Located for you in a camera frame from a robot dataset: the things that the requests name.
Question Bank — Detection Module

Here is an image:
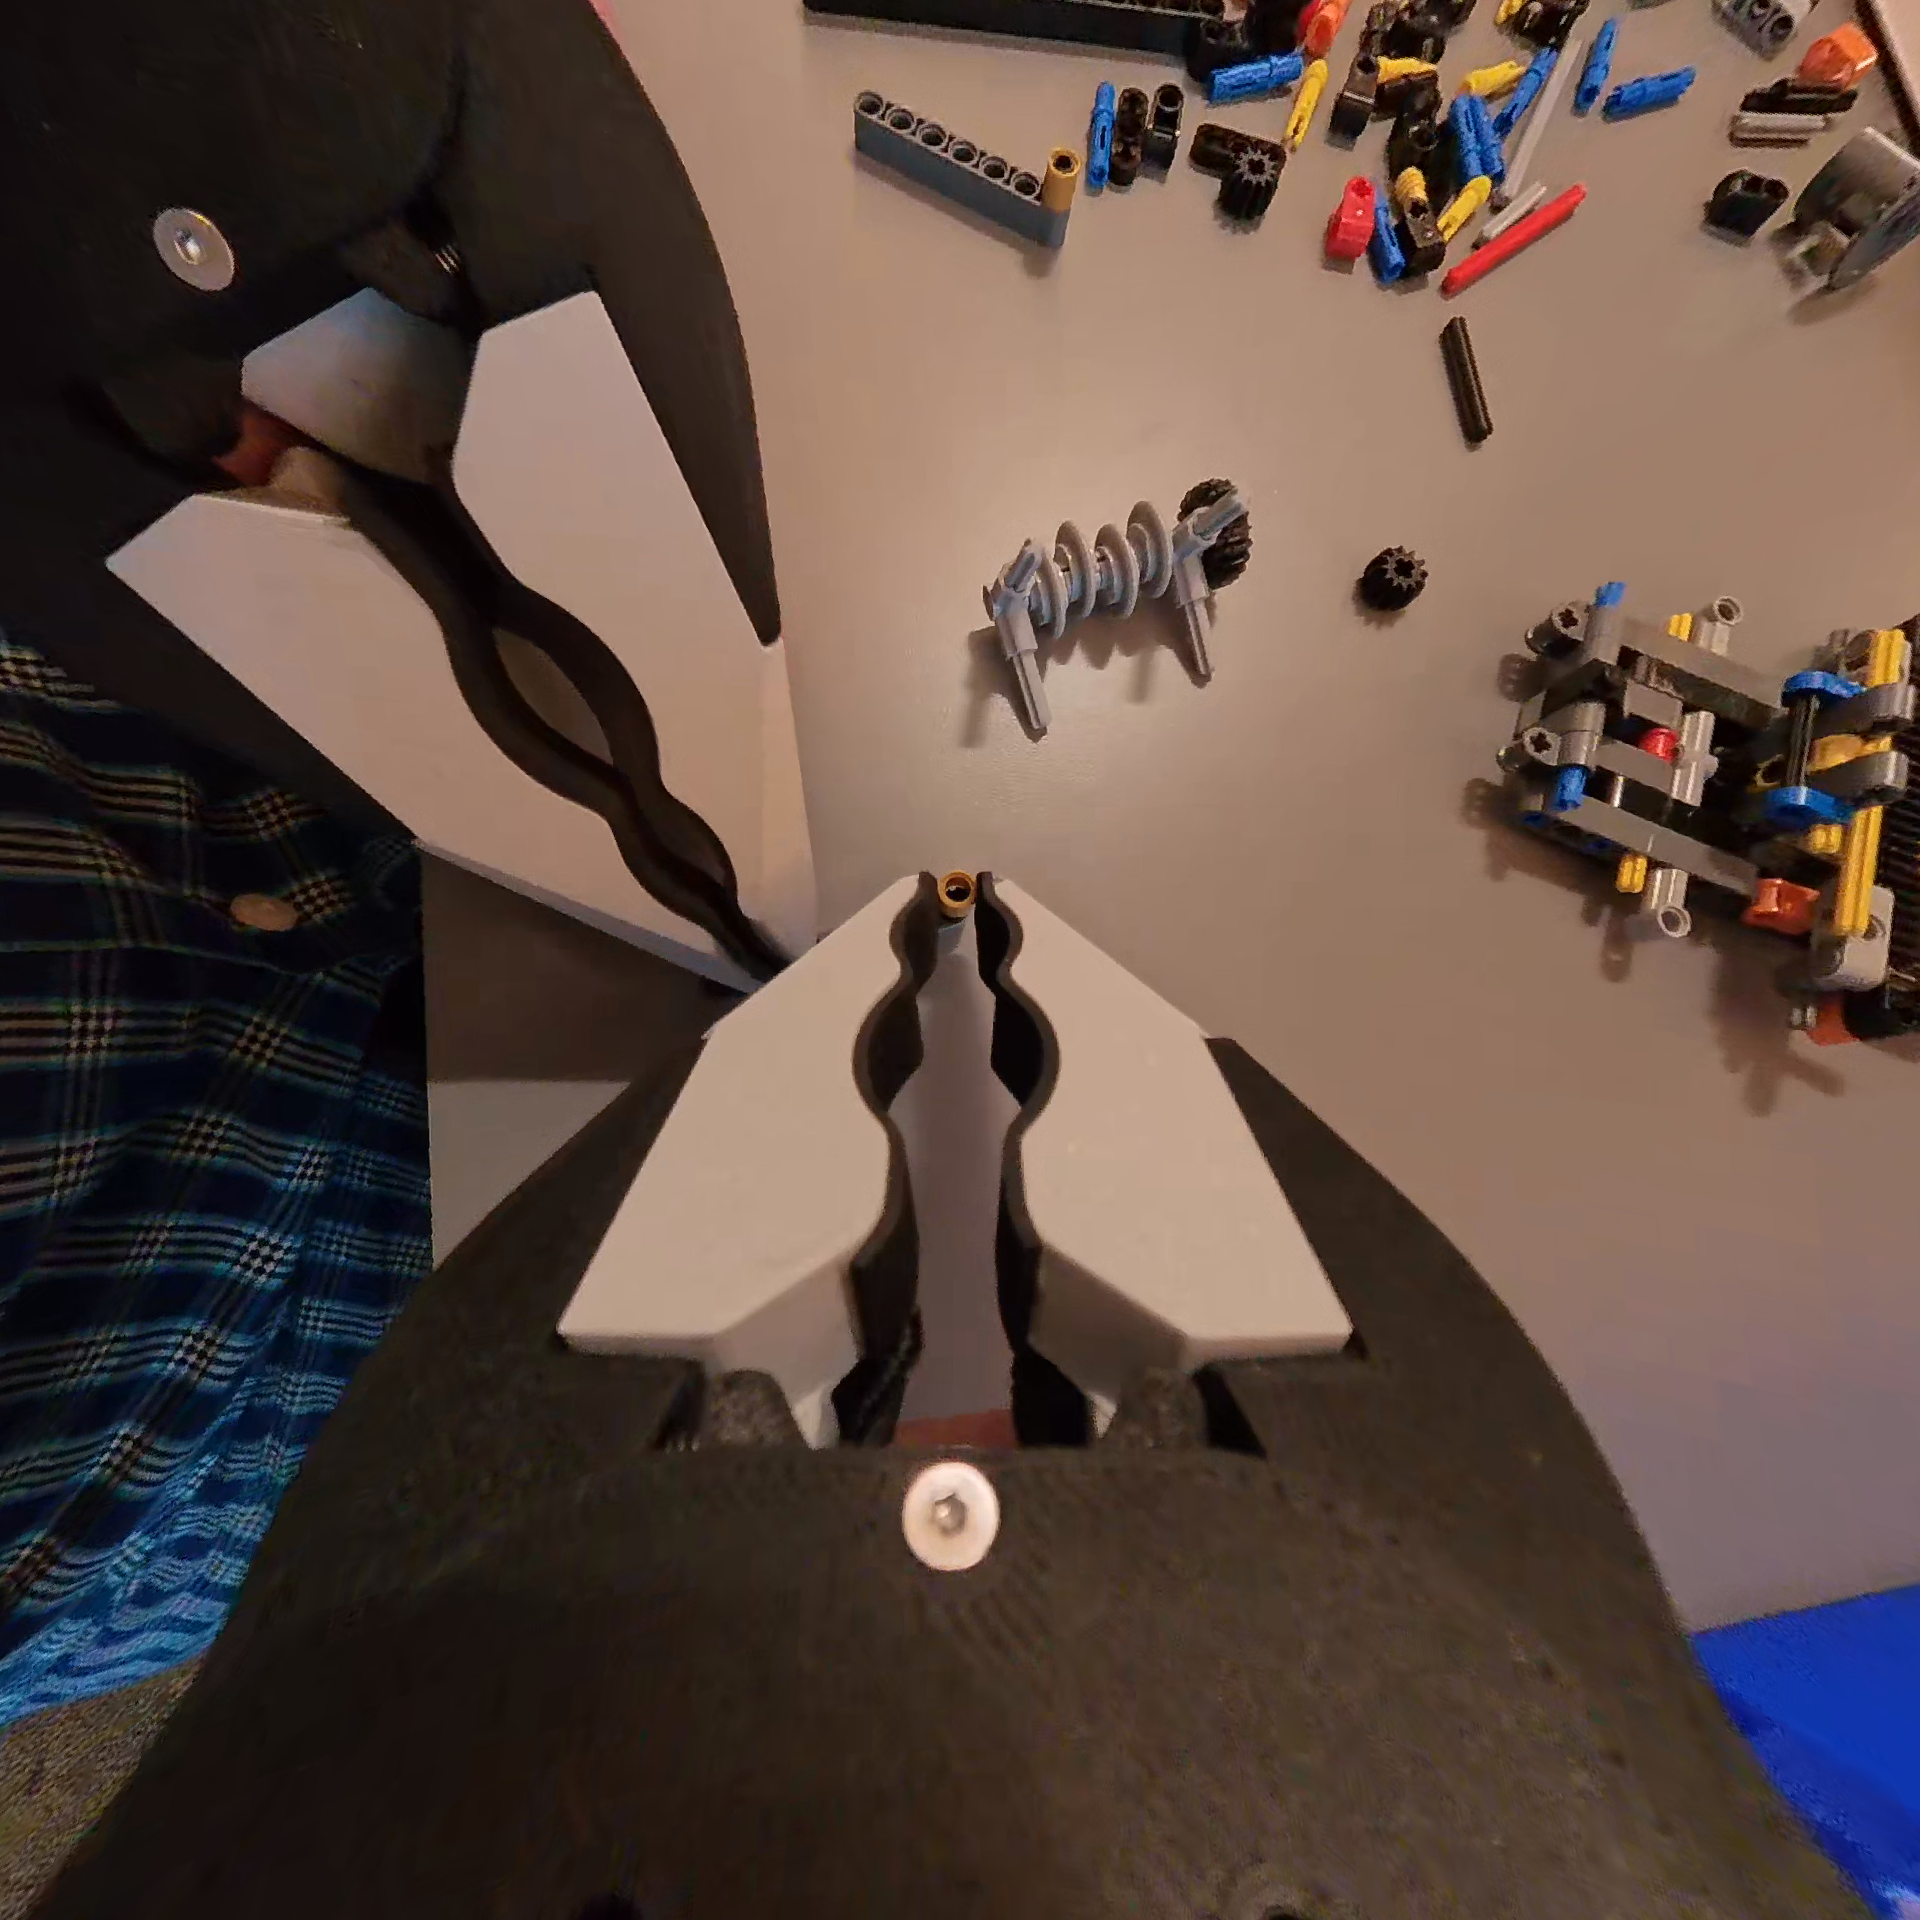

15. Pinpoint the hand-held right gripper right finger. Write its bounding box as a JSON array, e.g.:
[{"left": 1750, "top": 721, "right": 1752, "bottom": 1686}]
[{"left": 971, "top": 872, "right": 1356, "bottom": 1449}]

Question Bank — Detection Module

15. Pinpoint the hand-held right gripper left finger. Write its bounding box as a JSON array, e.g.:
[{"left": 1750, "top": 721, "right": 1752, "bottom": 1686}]
[{"left": 559, "top": 872, "right": 946, "bottom": 1449}]

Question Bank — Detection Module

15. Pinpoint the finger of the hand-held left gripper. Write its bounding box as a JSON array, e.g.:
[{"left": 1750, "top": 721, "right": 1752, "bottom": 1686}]
[
  {"left": 105, "top": 486, "right": 790, "bottom": 993},
  {"left": 239, "top": 288, "right": 823, "bottom": 965}
]

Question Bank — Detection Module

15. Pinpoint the grey worm gear lego assembly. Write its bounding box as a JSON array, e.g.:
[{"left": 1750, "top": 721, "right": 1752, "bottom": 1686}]
[{"left": 984, "top": 478, "right": 1258, "bottom": 741}]

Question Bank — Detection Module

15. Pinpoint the pile of lego pieces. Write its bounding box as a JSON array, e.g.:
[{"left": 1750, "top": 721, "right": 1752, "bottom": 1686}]
[{"left": 1089, "top": 0, "right": 1876, "bottom": 301}]

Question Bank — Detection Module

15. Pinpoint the dark lego beam with tan pin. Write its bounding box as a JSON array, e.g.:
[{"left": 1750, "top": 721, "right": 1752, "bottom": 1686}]
[{"left": 854, "top": 88, "right": 1087, "bottom": 252}]

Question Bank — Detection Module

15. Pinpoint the long black lego beam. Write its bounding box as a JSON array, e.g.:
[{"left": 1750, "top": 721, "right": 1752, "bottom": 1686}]
[{"left": 803, "top": 0, "right": 1251, "bottom": 64}]

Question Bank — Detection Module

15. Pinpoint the multicoloured lego gearbox assembly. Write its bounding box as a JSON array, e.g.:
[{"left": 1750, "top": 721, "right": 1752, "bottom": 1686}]
[{"left": 1498, "top": 581, "right": 1920, "bottom": 1046}]

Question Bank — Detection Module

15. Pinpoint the black lego axle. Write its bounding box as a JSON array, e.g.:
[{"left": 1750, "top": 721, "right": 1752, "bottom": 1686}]
[{"left": 1438, "top": 313, "right": 1498, "bottom": 447}]

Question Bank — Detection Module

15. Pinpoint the large grey lego piece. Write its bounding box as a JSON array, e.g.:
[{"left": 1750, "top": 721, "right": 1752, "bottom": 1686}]
[{"left": 1783, "top": 126, "right": 1920, "bottom": 289}]

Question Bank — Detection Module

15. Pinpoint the blue plaid shirt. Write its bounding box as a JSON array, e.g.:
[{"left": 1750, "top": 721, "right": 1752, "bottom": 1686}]
[{"left": 0, "top": 642, "right": 442, "bottom": 1727}]

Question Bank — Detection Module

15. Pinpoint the blue object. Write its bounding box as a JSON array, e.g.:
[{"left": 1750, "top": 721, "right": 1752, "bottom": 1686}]
[{"left": 1691, "top": 1586, "right": 1920, "bottom": 1920}]

